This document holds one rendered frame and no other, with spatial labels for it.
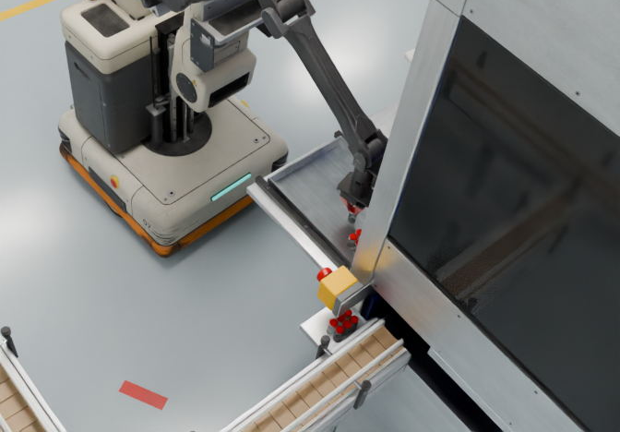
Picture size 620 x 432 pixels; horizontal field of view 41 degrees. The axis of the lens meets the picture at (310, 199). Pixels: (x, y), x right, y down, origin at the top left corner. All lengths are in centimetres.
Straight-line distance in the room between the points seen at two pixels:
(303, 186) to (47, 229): 130
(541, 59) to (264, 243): 206
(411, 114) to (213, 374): 160
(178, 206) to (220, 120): 43
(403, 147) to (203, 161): 157
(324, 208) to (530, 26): 107
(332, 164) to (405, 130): 77
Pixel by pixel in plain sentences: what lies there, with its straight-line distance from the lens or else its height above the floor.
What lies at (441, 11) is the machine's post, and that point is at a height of 179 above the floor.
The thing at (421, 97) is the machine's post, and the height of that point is 161.
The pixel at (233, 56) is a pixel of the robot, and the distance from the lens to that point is 263.
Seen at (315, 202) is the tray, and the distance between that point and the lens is 217.
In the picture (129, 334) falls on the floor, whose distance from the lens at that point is 295.
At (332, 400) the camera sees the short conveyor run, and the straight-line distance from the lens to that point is 184.
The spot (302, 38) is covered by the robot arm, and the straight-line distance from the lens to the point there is 185.
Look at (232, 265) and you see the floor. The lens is 308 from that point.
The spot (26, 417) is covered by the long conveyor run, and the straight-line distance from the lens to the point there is 184.
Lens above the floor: 260
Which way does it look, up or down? 52 degrees down
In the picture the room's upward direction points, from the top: 11 degrees clockwise
